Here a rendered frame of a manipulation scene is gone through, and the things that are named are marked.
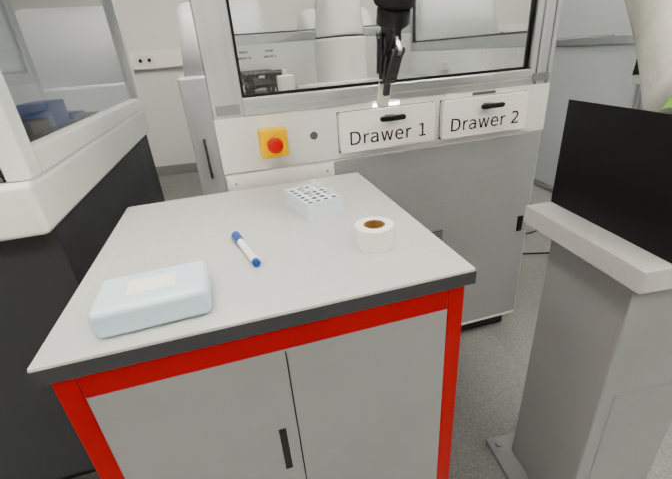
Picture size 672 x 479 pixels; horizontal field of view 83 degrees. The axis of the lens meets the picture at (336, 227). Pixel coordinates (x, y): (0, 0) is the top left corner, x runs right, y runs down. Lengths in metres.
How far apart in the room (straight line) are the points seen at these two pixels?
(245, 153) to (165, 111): 3.34
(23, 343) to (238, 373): 0.65
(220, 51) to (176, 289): 0.64
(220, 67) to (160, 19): 3.31
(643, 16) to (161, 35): 3.87
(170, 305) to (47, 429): 0.81
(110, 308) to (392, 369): 0.44
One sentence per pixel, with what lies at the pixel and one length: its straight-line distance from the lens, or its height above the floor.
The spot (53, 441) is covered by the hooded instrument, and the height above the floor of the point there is 0.21.
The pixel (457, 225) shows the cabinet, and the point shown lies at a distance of 1.37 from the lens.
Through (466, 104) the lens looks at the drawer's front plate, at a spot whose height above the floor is 0.91.
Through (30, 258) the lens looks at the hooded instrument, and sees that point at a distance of 1.04.
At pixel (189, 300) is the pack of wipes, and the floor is 0.79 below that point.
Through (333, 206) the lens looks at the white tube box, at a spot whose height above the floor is 0.78.
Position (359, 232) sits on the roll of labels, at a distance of 0.66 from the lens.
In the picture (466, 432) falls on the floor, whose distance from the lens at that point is 1.38.
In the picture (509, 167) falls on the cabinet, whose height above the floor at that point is 0.69.
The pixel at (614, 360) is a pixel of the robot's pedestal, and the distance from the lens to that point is 0.88.
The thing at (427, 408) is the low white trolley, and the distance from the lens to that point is 0.81.
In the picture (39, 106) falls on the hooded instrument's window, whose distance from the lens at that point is 1.08.
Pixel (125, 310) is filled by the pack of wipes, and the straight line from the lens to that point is 0.57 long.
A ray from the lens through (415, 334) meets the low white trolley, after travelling 0.67.
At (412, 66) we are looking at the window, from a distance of 1.18.
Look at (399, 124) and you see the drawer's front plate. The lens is 1.14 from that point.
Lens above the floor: 1.08
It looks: 25 degrees down
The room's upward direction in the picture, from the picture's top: 5 degrees counter-clockwise
